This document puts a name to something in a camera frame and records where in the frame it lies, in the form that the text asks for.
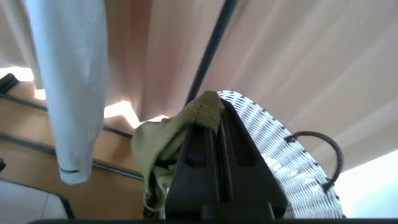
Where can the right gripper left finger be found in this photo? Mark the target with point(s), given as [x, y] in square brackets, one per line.
[196, 174]

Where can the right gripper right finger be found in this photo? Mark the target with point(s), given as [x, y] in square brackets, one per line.
[248, 180]

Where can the green garment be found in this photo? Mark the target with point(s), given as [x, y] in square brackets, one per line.
[158, 143]

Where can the pale grey shorts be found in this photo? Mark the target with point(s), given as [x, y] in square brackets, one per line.
[74, 77]

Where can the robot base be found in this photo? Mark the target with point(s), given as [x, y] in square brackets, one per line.
[25, 202]

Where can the white laundry basket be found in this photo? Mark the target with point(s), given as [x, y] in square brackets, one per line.
[280, 149]

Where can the black clothes rack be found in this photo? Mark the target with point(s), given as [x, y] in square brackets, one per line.
[211, 46]

